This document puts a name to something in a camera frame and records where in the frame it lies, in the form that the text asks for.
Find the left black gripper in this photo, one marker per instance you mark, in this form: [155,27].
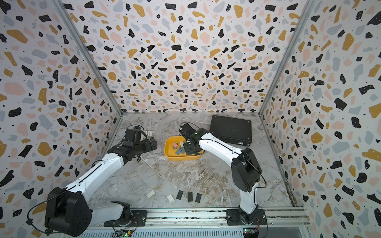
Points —
[149,147]

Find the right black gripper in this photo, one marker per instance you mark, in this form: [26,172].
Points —
[186,150]

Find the blue eraser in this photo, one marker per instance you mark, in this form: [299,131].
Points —
[179,151]

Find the yellow plastic storage box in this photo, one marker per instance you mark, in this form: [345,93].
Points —
[170,152]

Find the black eraser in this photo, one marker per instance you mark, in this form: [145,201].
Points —
[179,195]
[198,198]
[190,196]

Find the white eraser bottom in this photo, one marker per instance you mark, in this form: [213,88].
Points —
[170,198]

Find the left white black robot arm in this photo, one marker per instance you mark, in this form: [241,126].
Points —
[67,208]

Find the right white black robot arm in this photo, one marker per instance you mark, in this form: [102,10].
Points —
[245,169]

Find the small card box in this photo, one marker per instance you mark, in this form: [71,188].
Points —
[150,133]

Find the black hard case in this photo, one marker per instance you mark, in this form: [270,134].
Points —
[232,130]

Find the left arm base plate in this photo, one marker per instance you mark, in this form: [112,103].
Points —
[140,218]

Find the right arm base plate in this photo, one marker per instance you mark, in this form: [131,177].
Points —
[237,217]

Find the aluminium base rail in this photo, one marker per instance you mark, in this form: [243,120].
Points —
[282,222]

